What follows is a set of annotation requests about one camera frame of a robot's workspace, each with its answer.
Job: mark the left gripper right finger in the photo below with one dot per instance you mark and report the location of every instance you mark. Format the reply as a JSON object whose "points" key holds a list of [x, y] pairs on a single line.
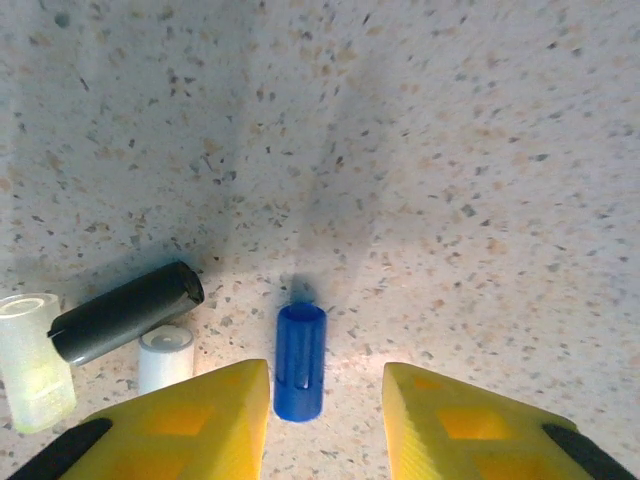
{"points": [[465, 445]]}

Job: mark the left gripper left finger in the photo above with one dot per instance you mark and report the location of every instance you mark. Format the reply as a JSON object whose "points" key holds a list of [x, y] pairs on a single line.
{"points": [[190, 440]]}

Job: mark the white pen cap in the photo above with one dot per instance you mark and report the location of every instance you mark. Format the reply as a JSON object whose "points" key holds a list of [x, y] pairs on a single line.
{"points": [[165, 365]]}

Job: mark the blue pen cap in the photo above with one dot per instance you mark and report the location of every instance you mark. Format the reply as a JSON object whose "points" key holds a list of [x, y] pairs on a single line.
{"points": [[300, 365]]}

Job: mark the black pen cap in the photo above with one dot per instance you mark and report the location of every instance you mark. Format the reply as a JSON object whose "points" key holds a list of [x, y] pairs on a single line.
{"points": [[125, 315]]}

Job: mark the translucent pen cap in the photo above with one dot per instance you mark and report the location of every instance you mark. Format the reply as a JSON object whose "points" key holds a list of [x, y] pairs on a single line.
{"points": [[35, 365]]}

